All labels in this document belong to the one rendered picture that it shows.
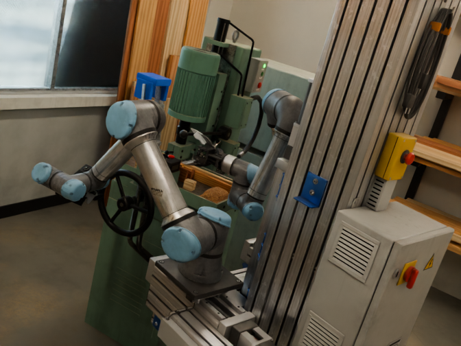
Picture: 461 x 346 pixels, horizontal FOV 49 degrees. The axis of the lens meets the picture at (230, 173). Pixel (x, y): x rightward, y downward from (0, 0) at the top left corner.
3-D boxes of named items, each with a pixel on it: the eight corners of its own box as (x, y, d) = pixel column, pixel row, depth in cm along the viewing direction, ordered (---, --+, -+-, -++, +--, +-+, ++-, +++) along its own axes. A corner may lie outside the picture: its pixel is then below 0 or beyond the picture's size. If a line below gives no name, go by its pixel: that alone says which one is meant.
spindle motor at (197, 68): (159, 112, 228) (174, 44, 218) (180, 110, 243) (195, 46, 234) (192, 125, 221) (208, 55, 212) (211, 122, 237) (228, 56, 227)
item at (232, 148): (211, 161, 247) (217, 138, 244) (218, 159, 254) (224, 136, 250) (228, 168, 244) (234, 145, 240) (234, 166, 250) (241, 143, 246)
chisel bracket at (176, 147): (164, 159, 236) (168, 142, 233) (180, 155, 248) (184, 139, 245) (177, 165, 233) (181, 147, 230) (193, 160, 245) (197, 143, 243)
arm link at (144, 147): (223, 244, 160) (151, 92, 165) (198, 259, 148) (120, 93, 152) (196, 257, 166) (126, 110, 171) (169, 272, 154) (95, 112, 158)
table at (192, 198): (90, 171, 229) (92, 158, 227) (132, 160, 256) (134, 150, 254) (203, 223, 207) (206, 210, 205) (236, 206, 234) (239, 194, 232)
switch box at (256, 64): (241, 89, 247) (250, 56, 242) (250, 88, 256) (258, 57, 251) (252, 93, 245) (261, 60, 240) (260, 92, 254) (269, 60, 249)
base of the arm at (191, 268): (230, 279, 174) (237, 253, 171) (196, 287, 164) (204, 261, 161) (203, 257, 184) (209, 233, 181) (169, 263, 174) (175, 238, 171)
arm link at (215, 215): (230, 248, 174) (240, 213, 170) (210, 260, 162) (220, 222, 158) (202, 234, 179) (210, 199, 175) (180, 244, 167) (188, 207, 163)
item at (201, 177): (127, 151, 249) (129, 143, 248) (129, 150, 251) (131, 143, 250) (245, 202, 225) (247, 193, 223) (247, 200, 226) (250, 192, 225)
